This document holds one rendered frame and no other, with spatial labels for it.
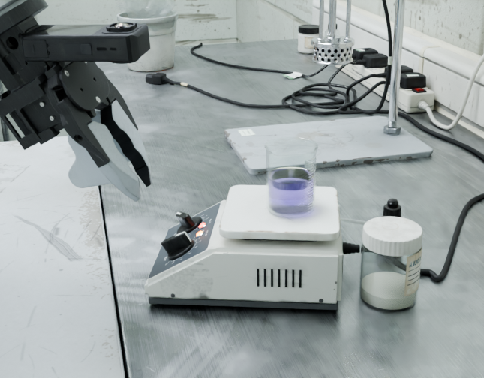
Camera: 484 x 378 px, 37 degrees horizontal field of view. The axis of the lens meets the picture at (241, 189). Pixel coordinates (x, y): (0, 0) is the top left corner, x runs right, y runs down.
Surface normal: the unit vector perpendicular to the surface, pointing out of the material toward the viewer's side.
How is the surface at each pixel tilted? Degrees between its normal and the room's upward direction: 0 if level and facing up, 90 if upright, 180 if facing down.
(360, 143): 0
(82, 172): 92
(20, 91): 95
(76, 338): 0
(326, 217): 0
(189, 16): 90
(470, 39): 90
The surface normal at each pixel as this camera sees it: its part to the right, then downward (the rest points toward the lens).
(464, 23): -0.97, 0.11
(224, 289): -0.09, 0.39
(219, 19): 0.23, 0.37
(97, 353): -0.02, -0.92
